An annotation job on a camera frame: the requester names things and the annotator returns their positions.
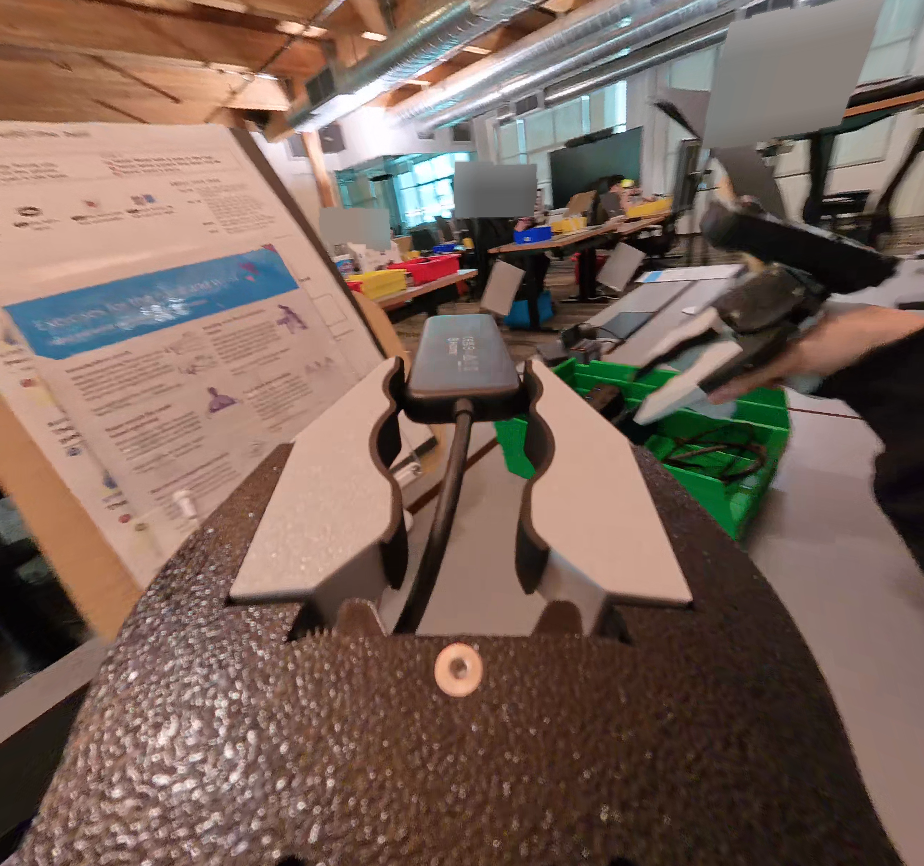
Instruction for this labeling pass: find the long silver ceiling duct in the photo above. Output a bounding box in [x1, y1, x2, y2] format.
[393, 0, 802, 127]

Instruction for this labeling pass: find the large black wall screen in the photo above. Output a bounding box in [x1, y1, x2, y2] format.
[549, 126, 645, 206]

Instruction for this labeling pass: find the yellow plastic bin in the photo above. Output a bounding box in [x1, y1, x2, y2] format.
[346, 268, 411, 299]

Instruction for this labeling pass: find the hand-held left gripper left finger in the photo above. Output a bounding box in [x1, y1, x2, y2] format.
[229, 357, 409, 629]

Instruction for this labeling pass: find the green plastic bin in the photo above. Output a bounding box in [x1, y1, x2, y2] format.
[497, 357, 793, 542]

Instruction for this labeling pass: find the blue bag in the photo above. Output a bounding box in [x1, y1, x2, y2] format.
[505, 291, 555, 331]

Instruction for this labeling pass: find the person's right hand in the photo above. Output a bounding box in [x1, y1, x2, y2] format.
[707, 305, 879, 405]

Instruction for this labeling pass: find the black usb hub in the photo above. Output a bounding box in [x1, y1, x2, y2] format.
[393, 314, 522, 636]

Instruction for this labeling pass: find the instruction sheet stand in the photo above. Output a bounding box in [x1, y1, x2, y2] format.
[0, 121, 437, 642]

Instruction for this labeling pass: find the person's right forearm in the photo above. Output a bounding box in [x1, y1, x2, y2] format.
[816, 303, 924, 574]

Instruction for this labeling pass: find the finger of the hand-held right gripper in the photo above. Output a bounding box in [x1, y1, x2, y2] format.
[639, 305, 723, 380]
[634, 343, 746, 427]

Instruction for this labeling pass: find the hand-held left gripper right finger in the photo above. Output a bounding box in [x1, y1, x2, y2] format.
[513, 359, 694, 636]

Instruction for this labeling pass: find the wooden top desk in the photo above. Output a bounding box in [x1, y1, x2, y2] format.
[488, 213, 676, 304]

